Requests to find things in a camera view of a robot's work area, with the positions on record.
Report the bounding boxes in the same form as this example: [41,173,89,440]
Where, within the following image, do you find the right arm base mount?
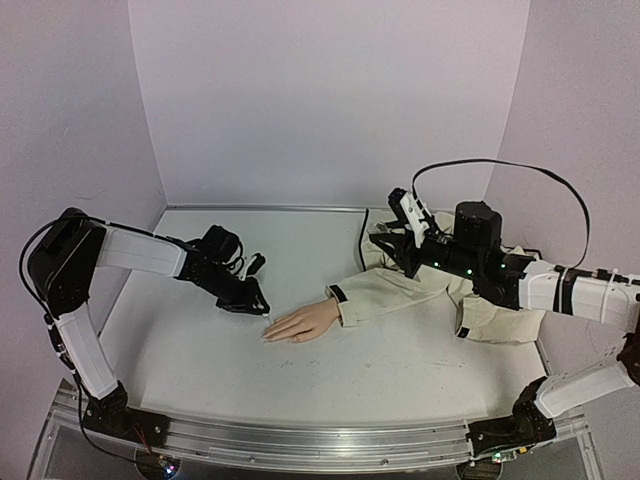
[466,377,557,460]

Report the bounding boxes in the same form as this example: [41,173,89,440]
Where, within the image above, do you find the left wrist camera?
[237,252,266,280]

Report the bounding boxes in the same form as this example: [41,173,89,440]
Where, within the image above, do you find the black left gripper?
[196,266,271,315]

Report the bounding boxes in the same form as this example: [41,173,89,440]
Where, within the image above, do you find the beige jacket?
[327,211,545,343]

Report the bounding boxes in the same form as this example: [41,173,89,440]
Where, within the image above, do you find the black right camera cable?
[410,158,591,271]

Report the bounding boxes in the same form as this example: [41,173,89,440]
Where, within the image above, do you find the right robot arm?
[369,190,639,419]

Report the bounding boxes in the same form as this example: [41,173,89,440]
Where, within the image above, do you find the mannequin hand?
[262,298,340,343]

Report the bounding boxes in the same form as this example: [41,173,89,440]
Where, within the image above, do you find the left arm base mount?
[80,382,170,449]

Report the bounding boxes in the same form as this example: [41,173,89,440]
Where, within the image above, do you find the aluminium front rail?
[44,417,591,474]

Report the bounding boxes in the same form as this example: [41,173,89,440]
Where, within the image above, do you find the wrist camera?
[237,252,266,280]
[388,187,441,248]

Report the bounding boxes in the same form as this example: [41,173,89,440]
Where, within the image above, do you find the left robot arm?
[18,207,271,437]

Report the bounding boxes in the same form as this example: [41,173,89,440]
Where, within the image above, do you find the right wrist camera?
[388,187,441,248]

